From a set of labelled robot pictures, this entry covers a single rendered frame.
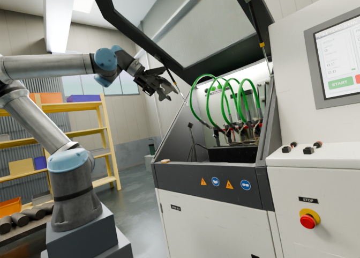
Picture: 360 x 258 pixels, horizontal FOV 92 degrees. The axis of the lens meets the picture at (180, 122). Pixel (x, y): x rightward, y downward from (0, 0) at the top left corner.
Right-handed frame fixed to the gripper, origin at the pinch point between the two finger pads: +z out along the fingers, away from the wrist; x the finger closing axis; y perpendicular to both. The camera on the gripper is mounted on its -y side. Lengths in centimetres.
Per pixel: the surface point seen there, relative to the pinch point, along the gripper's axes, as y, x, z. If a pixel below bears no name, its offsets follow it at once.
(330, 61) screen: -20, 51, 37
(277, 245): 42, 23, 56
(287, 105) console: -9, 33, 40
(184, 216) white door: 43, -21, 43
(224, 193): 32, 9, 40
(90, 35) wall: -363, -478, -292
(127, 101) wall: -270, -536, -60
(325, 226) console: 35, 40, 53
